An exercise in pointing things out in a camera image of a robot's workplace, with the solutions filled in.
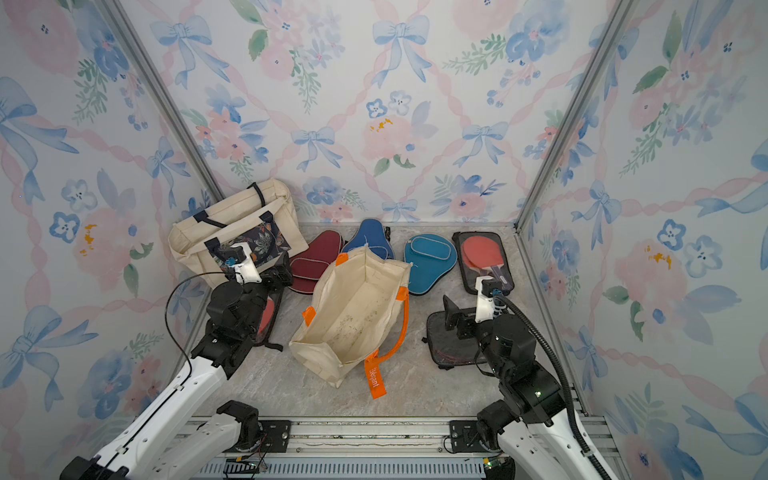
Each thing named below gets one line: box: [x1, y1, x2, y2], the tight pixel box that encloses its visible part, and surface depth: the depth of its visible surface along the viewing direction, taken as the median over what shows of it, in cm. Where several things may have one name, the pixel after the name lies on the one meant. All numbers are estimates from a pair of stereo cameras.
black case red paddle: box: [451, 231, 515, 296], surface depth 111 cm
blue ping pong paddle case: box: [342, 218, 394, 260], surface depth 119 cm
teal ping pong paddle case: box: [404, 234, 458, 295], surface depth 109 cm
